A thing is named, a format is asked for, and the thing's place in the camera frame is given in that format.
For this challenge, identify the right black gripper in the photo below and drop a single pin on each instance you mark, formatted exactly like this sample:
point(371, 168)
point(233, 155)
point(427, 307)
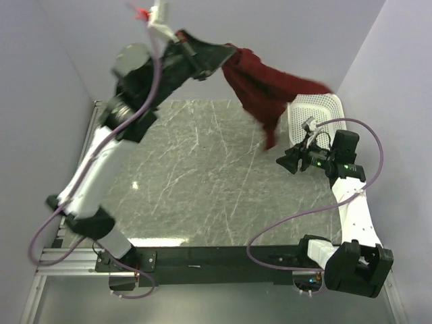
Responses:
point(290, 160)

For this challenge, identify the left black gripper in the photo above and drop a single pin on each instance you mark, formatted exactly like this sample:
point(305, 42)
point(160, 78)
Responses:
point(203, 58)

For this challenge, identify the dark red t-shirt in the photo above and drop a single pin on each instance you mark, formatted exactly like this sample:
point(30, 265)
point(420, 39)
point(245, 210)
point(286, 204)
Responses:
point(265, 91)

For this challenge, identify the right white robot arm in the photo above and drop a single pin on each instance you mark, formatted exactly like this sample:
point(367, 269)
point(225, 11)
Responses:
point(360, 264)

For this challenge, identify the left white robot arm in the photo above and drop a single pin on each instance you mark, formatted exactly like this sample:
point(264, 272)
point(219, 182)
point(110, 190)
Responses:
point(144, 80)

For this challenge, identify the white perforated plastic basket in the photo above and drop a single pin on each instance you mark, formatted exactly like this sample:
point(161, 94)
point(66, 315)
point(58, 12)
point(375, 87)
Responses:
point(322, 107)

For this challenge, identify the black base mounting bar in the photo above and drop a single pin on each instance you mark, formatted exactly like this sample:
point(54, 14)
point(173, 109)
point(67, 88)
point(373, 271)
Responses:
point(220, 265)

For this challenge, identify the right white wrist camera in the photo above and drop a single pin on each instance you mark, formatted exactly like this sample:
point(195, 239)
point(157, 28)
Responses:
point(310, 126)

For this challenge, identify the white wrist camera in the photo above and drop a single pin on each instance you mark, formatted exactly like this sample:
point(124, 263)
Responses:
point(310, 126)
point(155, 19)

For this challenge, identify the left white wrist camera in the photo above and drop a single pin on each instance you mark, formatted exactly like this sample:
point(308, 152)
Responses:
point(155, 19)

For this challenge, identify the aluminium frame rail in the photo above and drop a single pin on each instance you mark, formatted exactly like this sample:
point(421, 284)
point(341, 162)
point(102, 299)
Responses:
point(79, 201)

